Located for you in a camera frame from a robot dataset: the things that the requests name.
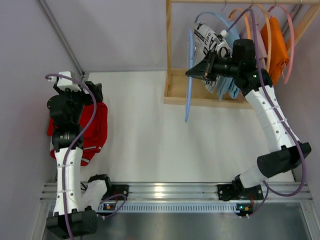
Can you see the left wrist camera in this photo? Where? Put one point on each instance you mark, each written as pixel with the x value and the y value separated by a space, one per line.
pixel 66 80

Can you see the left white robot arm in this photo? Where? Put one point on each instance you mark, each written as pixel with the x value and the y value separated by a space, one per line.
pixel 78 126

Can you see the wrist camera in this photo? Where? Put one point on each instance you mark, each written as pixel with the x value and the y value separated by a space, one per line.
pixel 66 80
pixel 221 40

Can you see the red trousers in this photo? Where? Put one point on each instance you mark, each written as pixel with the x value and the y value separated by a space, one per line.
pixel 96 134

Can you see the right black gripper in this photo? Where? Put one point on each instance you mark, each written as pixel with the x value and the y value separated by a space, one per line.
pixel 212 65

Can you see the pink hanger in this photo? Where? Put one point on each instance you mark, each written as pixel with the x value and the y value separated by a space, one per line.
pixel 288 69

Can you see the slotted cable duct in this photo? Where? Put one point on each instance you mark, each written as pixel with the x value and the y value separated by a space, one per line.
pixel 172 207

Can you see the aluminium corner post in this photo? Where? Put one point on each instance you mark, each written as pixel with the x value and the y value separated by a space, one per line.
pixel 44 7

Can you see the orange trousers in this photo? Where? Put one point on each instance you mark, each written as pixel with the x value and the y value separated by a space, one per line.
pixel 279 58

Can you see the wooden clothes rack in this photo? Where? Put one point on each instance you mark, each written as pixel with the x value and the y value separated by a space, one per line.
pixel 175 83

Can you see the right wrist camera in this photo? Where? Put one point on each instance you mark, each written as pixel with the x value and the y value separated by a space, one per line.
pixel 221 40

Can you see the orange hanger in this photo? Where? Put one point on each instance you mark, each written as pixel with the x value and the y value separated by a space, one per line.
pixel 246 32
pixel 269 35

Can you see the aluminium mounting rail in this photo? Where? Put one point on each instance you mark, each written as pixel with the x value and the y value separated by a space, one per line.
pixel 187 191

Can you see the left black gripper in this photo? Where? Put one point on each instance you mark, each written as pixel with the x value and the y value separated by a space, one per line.
pixel 88 90

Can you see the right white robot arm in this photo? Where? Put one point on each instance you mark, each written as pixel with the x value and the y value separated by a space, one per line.
pixel 286 151

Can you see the light blue plastic hanger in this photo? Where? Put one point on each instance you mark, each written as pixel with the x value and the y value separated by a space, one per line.
pixel 189 80

